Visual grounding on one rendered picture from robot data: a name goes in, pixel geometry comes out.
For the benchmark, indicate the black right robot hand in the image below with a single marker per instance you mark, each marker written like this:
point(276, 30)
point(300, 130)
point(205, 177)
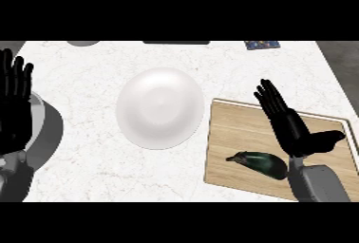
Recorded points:
point(291, 129)

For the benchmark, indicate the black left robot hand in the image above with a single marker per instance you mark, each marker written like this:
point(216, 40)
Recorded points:
point(13, 104)

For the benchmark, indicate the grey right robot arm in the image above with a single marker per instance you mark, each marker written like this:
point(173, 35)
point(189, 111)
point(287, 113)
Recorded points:
point(315, 182)

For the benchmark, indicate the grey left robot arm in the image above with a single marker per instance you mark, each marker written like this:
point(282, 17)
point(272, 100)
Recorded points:
point(13, 175)

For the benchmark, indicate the dark green eggplant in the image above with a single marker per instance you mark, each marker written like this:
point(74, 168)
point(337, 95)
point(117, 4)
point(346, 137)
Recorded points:
point(263, 163)

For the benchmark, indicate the wooden tray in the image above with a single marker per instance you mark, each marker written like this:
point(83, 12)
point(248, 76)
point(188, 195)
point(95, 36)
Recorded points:
point(242, 152)

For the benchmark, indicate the white oval plate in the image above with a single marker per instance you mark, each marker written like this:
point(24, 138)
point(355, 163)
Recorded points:
point(160, 108)

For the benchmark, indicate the grey round object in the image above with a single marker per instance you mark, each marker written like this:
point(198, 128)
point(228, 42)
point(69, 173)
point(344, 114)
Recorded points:
point(84, 43)

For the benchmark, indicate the blue patterned box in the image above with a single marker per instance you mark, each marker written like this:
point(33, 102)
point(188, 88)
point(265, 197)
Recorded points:
point(262, 44)

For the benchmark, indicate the dark flat appliance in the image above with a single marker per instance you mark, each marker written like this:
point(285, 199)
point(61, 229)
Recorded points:
point(176, 42)

